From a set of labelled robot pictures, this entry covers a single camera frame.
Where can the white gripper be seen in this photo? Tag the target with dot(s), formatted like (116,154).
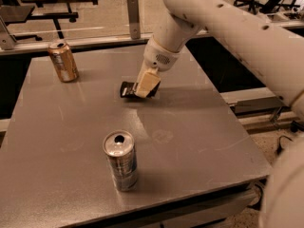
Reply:
(159,58)

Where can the black rxbar chocolate wrapper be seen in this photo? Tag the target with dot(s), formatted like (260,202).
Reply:
(127,90)

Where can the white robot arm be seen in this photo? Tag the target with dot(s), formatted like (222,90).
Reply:
(271,53)

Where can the silver blue redbull can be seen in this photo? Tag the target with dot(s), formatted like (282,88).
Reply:
(119,148)

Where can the orange soda can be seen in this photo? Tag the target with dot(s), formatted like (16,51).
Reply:
(62,58)

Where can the black background desk left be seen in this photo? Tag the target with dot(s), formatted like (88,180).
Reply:
(20,14)

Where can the metal bracket centre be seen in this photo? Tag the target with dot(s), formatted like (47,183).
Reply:
(134,19)

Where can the metal bracket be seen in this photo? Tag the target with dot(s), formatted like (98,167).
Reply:
(134,19)
(7,41)

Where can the metal bracket left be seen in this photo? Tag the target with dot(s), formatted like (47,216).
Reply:
(7,41)

